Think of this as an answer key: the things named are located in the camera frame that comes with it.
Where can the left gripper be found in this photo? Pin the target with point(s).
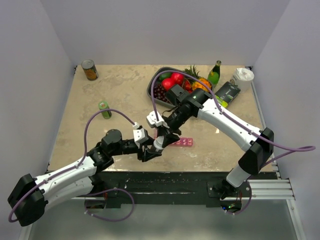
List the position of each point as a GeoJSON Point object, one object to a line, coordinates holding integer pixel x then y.
{"type": "Point", "coordinates": [146, 155]}

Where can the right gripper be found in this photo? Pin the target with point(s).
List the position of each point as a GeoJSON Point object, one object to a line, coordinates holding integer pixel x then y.
{"type": "Point", "coordinates": [169, 138]}

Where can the white pill bottle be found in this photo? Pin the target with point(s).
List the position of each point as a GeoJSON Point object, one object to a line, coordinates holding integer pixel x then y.
{"type": "Point", "coordinates": [158, 144]}

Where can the pink weekly pill organizer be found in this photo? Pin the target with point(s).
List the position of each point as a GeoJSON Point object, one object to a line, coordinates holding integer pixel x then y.
{"type": "Point", "coordinates": [182, 142]}

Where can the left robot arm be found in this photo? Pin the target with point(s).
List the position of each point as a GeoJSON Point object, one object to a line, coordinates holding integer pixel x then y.
{"type": "Point", "coordinates": [32, 196]}

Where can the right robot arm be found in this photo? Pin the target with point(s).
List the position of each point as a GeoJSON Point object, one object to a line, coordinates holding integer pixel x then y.
{"type": "Point", "coordinates": [255, 143]}

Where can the dark purple grape bunch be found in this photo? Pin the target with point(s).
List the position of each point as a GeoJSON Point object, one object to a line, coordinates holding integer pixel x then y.
{"type": "Point", "coordinates": [159, 93]}

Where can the red apple upper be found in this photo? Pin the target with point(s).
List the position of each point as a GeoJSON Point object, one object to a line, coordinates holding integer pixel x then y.
{"type": "Point", "coordinates": [178, 78]}

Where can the orange artificial pineapple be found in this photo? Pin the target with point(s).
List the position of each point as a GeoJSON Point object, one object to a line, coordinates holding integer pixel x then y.
{"type": "Point", "coordinates": [201, 83]}

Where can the green lime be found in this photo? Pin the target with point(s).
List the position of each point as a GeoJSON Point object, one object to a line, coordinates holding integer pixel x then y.
{"type": "Point", "coordinates": [164, 76]}

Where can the small green can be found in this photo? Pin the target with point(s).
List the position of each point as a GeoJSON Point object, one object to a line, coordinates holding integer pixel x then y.
{"type": "Point", "coordinates": [103, 105]}

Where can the grey fruit tray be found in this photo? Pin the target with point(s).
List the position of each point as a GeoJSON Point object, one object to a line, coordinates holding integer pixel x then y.
{"type": "Point", "coordinates": [155, 80]}

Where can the black green razor box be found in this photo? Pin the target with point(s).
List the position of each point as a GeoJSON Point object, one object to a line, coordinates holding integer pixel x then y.
{"type": "Point", "coordinates": [227, 93]}

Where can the green glass bottle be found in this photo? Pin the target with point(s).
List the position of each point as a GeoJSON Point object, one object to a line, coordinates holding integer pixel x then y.
{"type": "Point", "coordinates": [214, 75]}

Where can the orange label tin can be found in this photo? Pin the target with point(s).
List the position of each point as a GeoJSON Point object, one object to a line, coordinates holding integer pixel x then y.
{"type": "Point", "coordinates": [89, 69]}

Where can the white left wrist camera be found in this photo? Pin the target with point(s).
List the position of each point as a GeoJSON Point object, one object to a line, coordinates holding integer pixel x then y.
{"type": "Point", "coordinates": [139, 134]}

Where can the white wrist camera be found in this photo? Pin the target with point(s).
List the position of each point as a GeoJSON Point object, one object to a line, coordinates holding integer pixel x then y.
{"type": "Point", "coordinates": [155, 120]}
{"type": "Point", "coordinates": [139, 134]}

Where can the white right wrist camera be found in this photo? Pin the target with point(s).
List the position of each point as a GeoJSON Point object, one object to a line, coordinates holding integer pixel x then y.
{"type": "Point", "coordinates": [155, 120]}

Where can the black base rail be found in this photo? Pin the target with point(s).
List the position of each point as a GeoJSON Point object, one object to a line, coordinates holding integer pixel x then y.
{"type": "Point", "coordinates": [152, 188]}

